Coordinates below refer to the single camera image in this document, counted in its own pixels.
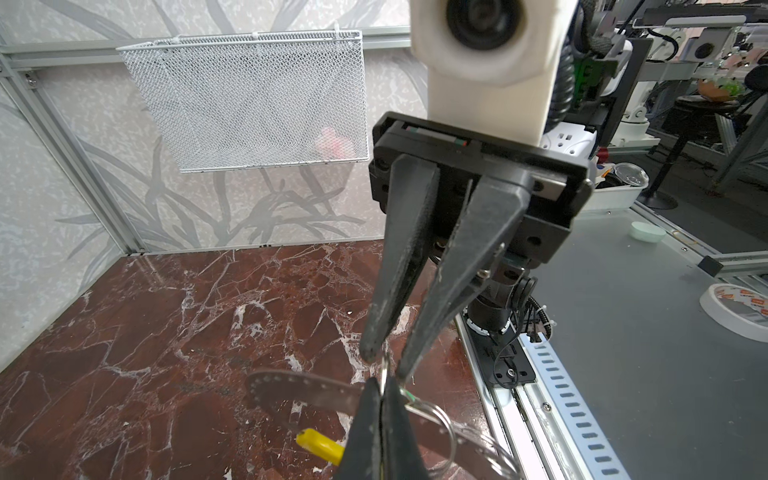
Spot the white bin with jar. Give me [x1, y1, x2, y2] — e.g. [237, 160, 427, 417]
[583, 162, 650, 212]

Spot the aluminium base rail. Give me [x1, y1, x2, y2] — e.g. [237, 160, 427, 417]
[455, 315, 568, 479]

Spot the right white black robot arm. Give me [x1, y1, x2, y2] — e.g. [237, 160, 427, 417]
[359, 1, 644, 381]

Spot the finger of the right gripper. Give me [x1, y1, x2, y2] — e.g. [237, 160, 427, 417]
[359, 155, 440, 363]
[396, 175, 533, 381]

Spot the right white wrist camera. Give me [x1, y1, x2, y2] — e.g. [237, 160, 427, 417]
[410, 0, 577, 146]

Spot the white wire mesh basket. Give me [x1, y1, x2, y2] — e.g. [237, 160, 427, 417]
[118, 29, 370, 173]

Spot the slotted grey cable duct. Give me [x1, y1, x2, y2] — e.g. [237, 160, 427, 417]
[521, 336, 629, 479]

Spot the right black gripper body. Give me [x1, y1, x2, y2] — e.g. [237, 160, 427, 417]
[369, 112, 594, 282]

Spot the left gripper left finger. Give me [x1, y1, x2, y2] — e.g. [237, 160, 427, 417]
[333, 378, 382, 480]

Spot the white tape roll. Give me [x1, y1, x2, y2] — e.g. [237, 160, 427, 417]
[699, 283, 767, 343]

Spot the small mint green disc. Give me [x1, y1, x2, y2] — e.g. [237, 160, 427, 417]
[629, 221, 667, 244]

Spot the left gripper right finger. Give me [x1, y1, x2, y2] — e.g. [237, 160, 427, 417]
[382, 376, 429, 480]

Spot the pink object in basket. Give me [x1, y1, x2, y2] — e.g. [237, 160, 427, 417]
[315, 127, 357, 161]

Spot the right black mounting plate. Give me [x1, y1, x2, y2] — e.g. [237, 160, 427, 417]
[467, 322, 536, 390]

